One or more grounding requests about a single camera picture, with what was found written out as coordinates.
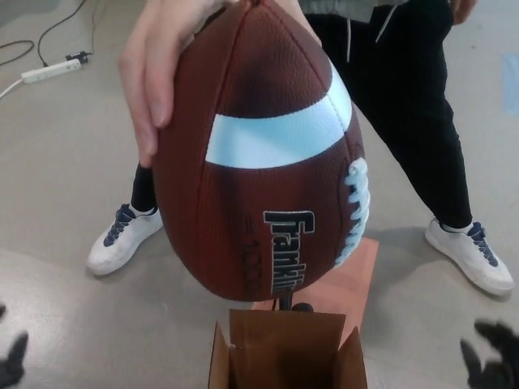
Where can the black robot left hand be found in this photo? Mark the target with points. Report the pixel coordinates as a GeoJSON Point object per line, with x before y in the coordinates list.
{"type": "Point", "coordinates": [12, 360]}

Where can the person's left hand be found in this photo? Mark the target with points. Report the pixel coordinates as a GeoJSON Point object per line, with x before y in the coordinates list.
{"type": "Point", "coordinates": [462, 8]}

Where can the person's right hand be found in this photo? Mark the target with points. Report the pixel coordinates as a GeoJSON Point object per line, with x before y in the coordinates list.
{"type": "Point", "coordinates": [154, 61]}

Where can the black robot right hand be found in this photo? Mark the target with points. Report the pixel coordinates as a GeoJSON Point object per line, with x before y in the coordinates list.
{"type": "Point", "coordinates": [498, 364]}

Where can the brown Franklin football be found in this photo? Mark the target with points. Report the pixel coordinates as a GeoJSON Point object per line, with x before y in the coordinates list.
{"type": "Point", "coordinates": [259, 182]}

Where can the black plug adapter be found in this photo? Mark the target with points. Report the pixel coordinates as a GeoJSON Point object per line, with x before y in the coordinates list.
{"type": "Point", "coordinates": [79, 56]}

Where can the blue tape patch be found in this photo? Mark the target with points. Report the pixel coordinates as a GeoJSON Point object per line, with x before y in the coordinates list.
{"type": "Point", "coordinates": [511, 81]}

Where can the white power strip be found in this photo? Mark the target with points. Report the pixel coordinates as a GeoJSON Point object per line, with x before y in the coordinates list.
{"type": "Point", "coordinates": [48, 72]}

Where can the black trousers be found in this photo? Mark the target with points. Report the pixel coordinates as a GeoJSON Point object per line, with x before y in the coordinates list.
{"type": "Point", "coordinates": [405, 101]}

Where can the white sneaker navy laces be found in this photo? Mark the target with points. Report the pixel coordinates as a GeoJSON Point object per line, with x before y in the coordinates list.
{"type": "Point", "coordinates": [466, 251]}
{"type": "Point", "coordinates": [121, 243]}

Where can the orange flat board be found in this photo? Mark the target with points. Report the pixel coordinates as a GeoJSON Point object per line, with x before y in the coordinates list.
{"type": "Point", "coordinates": [361, 275]}

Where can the brown cardboard box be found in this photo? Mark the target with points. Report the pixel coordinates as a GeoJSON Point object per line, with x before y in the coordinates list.
{"type": "Point", "coordinates": [284, 340]}

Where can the black stand post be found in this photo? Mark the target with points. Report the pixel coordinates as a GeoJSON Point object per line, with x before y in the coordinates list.
{"type": "Point", "coordinates": [302, 308]}

